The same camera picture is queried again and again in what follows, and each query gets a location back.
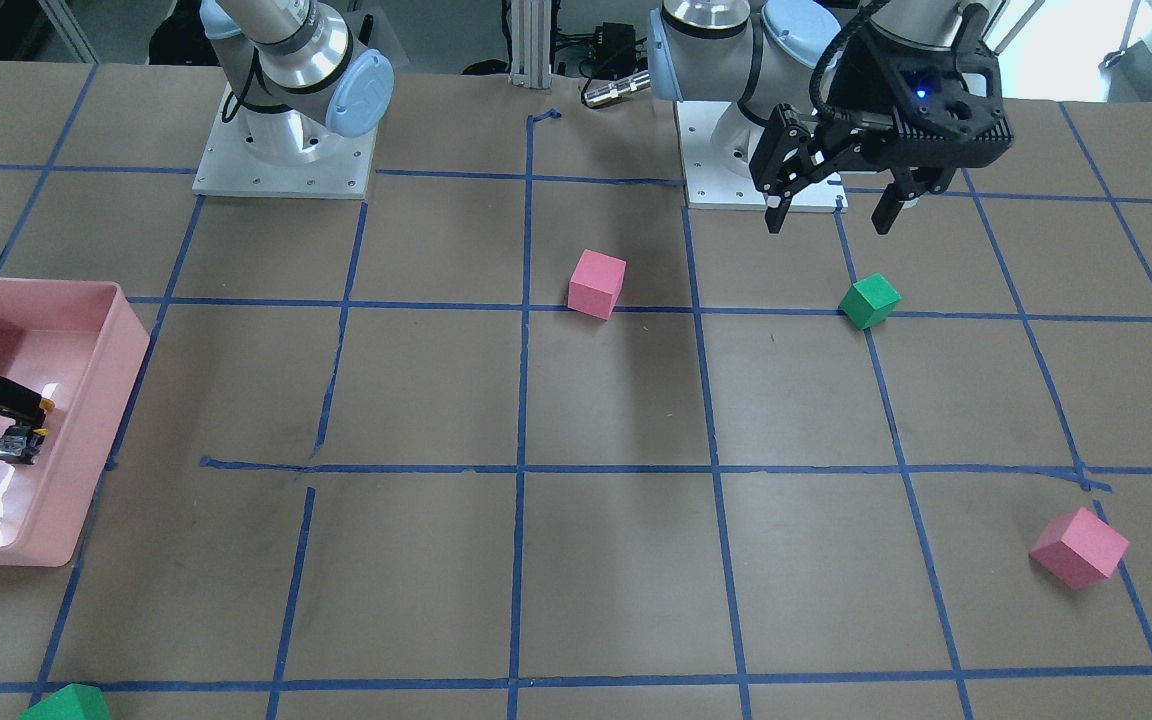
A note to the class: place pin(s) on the pink cube centre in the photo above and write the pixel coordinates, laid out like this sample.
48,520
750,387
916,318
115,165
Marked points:
595,284

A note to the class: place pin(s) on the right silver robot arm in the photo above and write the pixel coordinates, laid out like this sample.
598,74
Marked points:
97,164

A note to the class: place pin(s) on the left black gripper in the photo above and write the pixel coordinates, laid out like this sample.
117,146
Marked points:
857,88

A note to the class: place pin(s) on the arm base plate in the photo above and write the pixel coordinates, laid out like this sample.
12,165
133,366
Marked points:
718,141
283,156

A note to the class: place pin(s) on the silver cylindrical connector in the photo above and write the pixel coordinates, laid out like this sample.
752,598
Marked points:
618,90

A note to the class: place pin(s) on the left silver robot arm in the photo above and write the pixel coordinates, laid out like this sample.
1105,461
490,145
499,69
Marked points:
760,53

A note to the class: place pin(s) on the black electronics box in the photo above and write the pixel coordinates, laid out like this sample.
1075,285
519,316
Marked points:
613,52

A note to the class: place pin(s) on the yellow push button switch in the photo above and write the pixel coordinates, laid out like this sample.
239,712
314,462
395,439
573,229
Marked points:
21,442

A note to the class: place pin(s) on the green cube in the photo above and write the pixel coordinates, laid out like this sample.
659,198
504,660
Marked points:
869,301

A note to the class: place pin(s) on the pink plastic bin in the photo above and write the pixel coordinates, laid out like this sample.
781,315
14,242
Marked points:
69,354

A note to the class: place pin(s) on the green cube near right arm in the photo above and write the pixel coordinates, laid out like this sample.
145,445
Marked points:
72,702

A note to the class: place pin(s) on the aluminium profile post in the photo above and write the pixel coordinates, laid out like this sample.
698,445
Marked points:
530,24

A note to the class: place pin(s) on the pink cube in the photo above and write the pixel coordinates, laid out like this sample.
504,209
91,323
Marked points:
595,284
1080,549

